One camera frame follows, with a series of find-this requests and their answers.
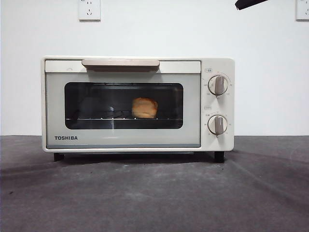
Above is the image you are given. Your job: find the golden brown bread loaf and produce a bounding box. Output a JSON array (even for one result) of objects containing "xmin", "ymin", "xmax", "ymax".
[{"xmin": 131, "ymin": 97, "xmax": 159, "ymax": 119}]

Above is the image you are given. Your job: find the cream oven control knob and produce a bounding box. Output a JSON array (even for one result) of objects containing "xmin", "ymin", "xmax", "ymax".
[
  {"xmin": 208, "ymin": 75, "xmax": 229, "ymax": 96},
  {"xmin": 208, "ymin": 115, "xmax": 228, "ymax": 135}
]

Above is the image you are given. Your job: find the white wall socket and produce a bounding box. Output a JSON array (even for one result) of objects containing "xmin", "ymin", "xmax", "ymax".
[
  {"xmin": 78, "ymin": 0, "xmax": 101, "ymax": 22},
  {"xmin": 295, "ymin": 0, "xmax": 309, "ymax": 21}
]

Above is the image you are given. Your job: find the metal wire oven rack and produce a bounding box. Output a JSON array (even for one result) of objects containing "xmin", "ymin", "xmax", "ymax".
[{"xmin": 66, "ymin": 111, "xmax": 182, "ymax": 121}]

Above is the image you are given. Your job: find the oven door with glass window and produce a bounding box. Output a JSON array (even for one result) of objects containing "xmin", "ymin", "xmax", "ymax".
[{"xmin": 44, "ymin": 58, "xmax": 202, "ymax": 148}]

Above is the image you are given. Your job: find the cream Toshiba toaster oven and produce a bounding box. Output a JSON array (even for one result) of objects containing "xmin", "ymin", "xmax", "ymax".
[{"xmin": 41, "ymin": 56, "xmax": 235, "ymax": 163}]

